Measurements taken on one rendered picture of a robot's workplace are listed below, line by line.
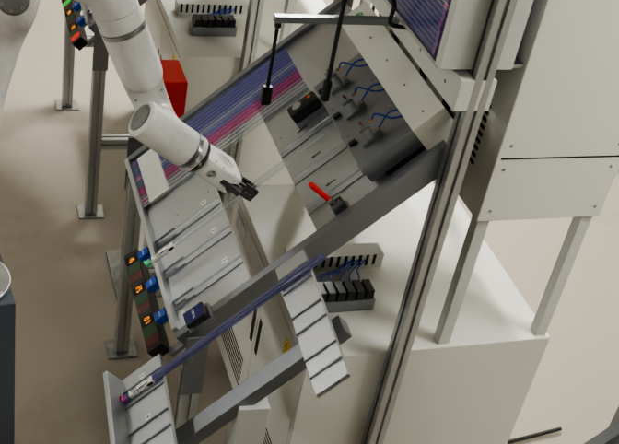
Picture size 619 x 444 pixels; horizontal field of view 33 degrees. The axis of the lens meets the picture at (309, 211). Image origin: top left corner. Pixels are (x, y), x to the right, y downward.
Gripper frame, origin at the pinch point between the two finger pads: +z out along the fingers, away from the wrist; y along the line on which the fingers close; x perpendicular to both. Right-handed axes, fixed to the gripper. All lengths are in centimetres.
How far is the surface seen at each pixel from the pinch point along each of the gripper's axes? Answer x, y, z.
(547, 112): -59, -21, 25
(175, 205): 21.3, 20.4, 2.9
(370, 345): 9.0, -17.7, 45.3
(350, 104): -29.8, -0.9, 2.8
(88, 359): 91, 49, 38
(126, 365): 85, 45, 47
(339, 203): -15.3, -17.7, 6.9
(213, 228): 14.2, 4.2, 4.3
